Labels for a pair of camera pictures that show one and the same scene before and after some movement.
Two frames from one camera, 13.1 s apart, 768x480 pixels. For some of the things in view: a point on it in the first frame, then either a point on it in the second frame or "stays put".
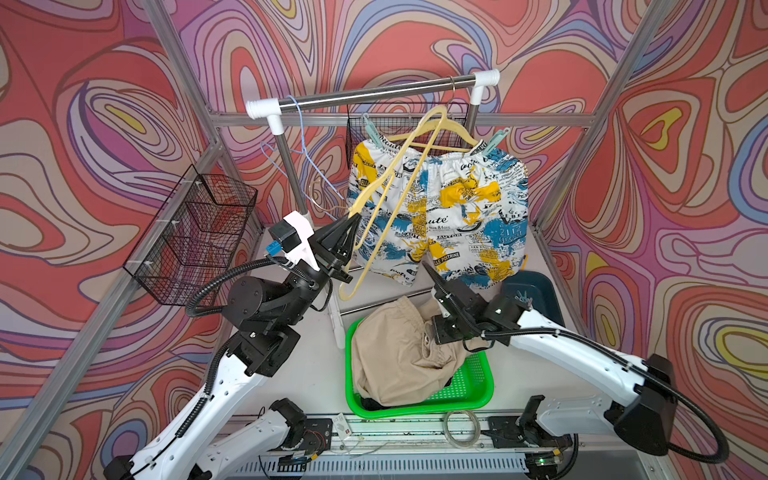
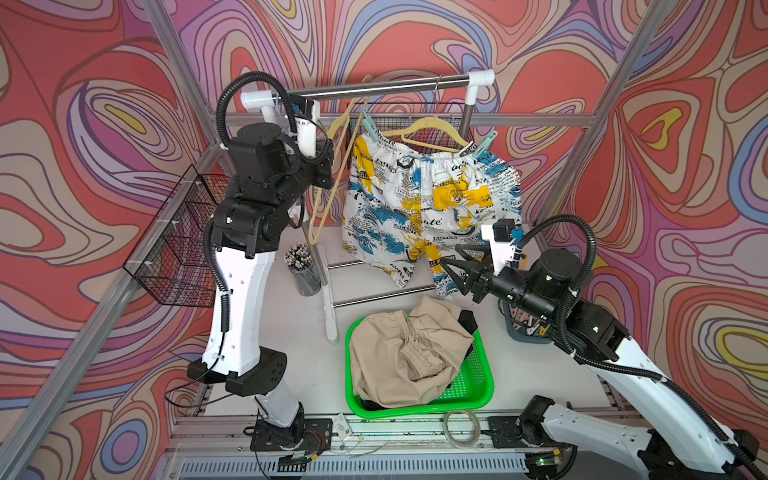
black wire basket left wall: [199, 234] stays put
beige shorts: [396, 359] stays put
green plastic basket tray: [472, 383] stays put
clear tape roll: [477, 428] stays put
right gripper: [439, 331] to [486, 272]
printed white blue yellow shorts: [466, 212] stays put
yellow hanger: [345, 295] to [352, 121]
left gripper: [332, 242] to [320, 163]
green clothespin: [496, 140] to [484, 144]
